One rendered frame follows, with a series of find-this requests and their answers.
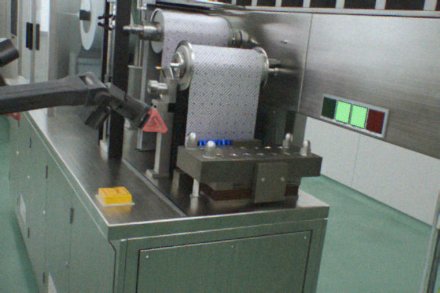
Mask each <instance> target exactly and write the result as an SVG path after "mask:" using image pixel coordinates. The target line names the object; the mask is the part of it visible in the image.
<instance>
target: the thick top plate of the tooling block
mask: <svg viewBox="0 0 440 293"><path fill-rule="evenodd" d="M292 146H293V147H292V148H287V147H283V146H281V144H267V145H261V146H232V145H215V150H216V151H215V156H216V158H215V159H208V158H204V157H203V155H204V151H205V148H206V146H205V145H197V147H198V149H195V150H192V149H187V148H186V145H181V146H178V150H177V165H176V166H177V167H178V168H180V169H182V170H183V171H185V172H186V173H187V174H189V175H190V176H191V177H192V178H193V179H195V180H196V181H198V182H199V183H206V182H231V181H243V180H254V170H255V165H256V163H269V162H286V163H288V164H289V167H288V172H287V178H293V177H318V176H320V172H321V168H322V159H323V157H321V156H319V155H316V154H315V153H312V152H311V155H310V156H305V155H301V154H299V153H300V147H299V146H296V145H292Z"/></svg>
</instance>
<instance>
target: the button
mask: <svg viewBox="0 0 440 293"><path fill-rule="evenodd" d="M98 196H99V198H100V199H101V200H102V202H103V203H104V204H123V203H131V194H130V193H129V192H128V191H127V190H126V189H125V188H124V187H119V188H99V189H98Z"/></svg>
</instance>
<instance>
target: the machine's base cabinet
mask: <svg viewBox="0 0 440 293"><path fill-rule="evenodd" d="M9 180H10V197H11V200H12V204H13V206H14V210H15V213H16V216H17V219H18V222H19V225H20V228H21V232H22V235H23V239H24V241H25V244H26V248H27V251H28V254H29V259H30V263H31V265H32V269H33V271H34V276H35V278H36V282H37V285H38V288H39V291H40V293H316V287H317V283H318V275H319V271H320V263H321V258H322V251H323V246H324V242H325V234H326V229H327V222H328V218H320V219H308V220H301V221H289V222H282V223H275V224H262V225H255V226H243V227H236V228H224V229H216V230H205V231H197V232H185V233H178V234H171V235H159V236H152V237H140V238H133V239H114V240H107V239H106V237H105V236H104V235H103V233H102V231H101V230H100V229H99V227H98V224H97V223H96V221H95V219H94V218H93V217H92V216H91V214H90V213H89V211H88V210H87V208H86V206H85V205H84V204H83V202H82V200H81V199H80V198H79V196H78V194H77V193H76V192H75V189H74V187H73V186H72V185H71V183H70V182H69V180H68V179H67V177H66V176H65V174H64V172H63V171H62V169H61V168H60V167H59V165H58V164H57V163H56V161H55V159H54V158H53V157H52V154H51V152H50V150H49V149H48V148H47V146H46V145H45V144H44V142H43V141H42V139H41V137H40V136H39V134H38V133H37V132H36V130H35V128H34V127H33V126H32V124H31V122H30V121H29V119H28V117H27V116H26V114H25V113H24V112H21V119H19V120H17V121H16V120H15V119H14V118H12V117H11V116H10V171H9Z"/></svg>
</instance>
